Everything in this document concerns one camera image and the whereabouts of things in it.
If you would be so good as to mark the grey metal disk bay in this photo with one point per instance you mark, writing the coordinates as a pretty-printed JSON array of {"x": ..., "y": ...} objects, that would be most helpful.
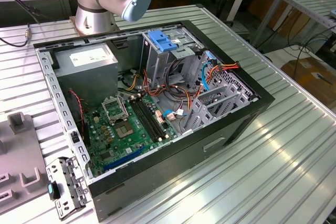
[{"x": 199, "y": 108}]

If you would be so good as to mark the black RAM slot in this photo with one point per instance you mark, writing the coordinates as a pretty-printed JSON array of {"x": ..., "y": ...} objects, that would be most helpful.
[
  {"x": 153, "y": 117},
  {"x": 143, "y": 121},
  {"x": 149, "y": 119},
  {"x": 146, "y": 120}
]

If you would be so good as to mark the grey optical drive cage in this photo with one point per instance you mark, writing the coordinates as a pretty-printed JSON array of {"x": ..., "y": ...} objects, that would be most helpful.
[{"x": 155, "y": 61}]

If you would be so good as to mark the CPU socket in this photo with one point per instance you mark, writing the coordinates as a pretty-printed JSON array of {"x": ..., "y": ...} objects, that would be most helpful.
[{"x": 123, "y": 130}]

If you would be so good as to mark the blue plastic drive latch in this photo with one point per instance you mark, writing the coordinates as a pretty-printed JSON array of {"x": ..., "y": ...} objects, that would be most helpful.
[{"x": 162, "y": 43}]

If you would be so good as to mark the green motherboard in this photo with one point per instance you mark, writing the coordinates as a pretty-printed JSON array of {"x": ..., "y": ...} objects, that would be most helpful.
[{"x": 131, "y": 144}]

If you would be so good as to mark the black open PC case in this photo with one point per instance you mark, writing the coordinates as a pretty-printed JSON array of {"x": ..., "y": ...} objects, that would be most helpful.
[{"x": 157, "y": 171}]

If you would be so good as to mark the blue expansion slot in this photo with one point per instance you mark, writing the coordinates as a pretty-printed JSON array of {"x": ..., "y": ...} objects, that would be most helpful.
[{"x": 123, "y": 159}]

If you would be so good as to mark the grey power supply unit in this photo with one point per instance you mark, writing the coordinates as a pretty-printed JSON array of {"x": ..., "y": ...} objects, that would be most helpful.
[{"x": 86, "y": 82}]

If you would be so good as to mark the black case latch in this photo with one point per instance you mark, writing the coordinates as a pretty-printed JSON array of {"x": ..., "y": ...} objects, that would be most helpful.
[{"x": 74, "y": 138}]

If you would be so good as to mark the brown cardboard box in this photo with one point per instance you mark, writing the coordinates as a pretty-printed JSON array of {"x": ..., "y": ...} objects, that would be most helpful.
[{"x": 309, "y": 77}]

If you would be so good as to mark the black clip with teal tab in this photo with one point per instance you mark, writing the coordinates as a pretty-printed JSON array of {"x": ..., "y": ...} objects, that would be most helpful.
[{"x": 53, "y": 191}]

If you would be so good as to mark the grey parts rack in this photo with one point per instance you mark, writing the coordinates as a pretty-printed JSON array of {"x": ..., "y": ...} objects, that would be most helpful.
[{"x": 18, "y": 153}]

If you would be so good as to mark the metal slat side table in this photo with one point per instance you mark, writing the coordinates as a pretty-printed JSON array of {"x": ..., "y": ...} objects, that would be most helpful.
[{"x": 304, "y": 1}]

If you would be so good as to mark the pale blue device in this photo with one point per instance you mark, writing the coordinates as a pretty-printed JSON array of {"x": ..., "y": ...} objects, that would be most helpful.
[{"x": 334, "y": 13}]

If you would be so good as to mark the metal card retention bracket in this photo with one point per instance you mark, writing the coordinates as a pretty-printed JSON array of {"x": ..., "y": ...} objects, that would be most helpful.
[{"x": 69, "y": 182}]

